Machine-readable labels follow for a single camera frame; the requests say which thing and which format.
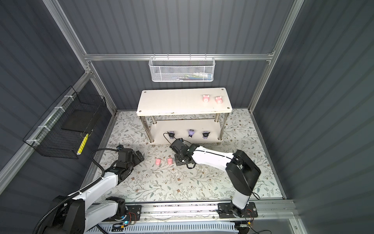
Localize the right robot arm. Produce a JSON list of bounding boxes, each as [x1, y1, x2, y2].
[[169, 138, 261, 217]]

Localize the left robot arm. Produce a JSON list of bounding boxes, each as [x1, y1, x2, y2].
[[33, 145, 144, 234]]

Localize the white two-tier shelf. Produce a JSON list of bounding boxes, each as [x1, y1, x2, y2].
[[136, 87, 233, 144]]

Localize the yellow marker pen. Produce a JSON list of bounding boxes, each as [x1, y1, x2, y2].
[[77, 134, 89, 156]]

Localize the markers in white basket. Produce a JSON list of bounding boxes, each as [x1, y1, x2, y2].
[[174, 72, 214, 82]]

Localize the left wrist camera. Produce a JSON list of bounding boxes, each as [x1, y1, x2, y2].
[[116, 144, 124, 151]]

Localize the black wire basket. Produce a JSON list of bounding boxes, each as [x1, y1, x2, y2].
[[23, 88, 107, 159]]

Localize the white wire basket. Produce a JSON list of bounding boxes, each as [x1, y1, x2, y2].
[[149, 58, 216, 82]]

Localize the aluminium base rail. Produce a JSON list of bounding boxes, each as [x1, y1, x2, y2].
[[126, 199, 299, 223]]

